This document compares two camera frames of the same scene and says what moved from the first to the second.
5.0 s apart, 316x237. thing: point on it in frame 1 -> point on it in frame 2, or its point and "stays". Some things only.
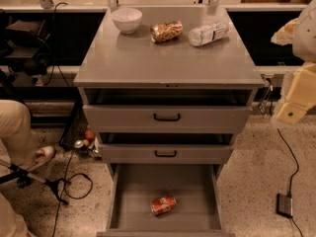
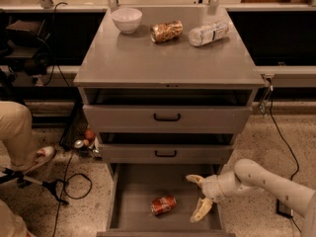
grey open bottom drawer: [198, 190] stays
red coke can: [162, 204] stays
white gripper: [306, 39] -> [212, 188]
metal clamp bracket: [266, 106] stays
